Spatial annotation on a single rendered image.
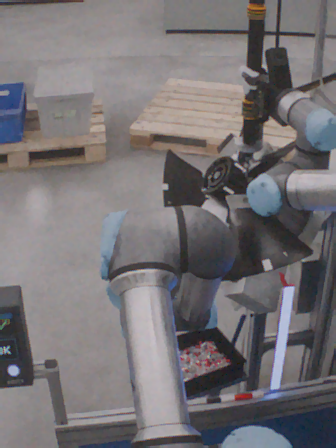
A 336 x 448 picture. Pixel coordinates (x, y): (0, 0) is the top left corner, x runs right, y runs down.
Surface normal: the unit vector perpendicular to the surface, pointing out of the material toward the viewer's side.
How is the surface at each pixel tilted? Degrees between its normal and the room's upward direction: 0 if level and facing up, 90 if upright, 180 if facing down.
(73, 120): 95
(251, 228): 8
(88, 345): 0
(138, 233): 31
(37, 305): 0
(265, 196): 90
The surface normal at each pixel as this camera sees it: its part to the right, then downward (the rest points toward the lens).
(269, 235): 0.00, -0.79
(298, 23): 0.07, 0.54
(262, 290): 0.65, -0.16
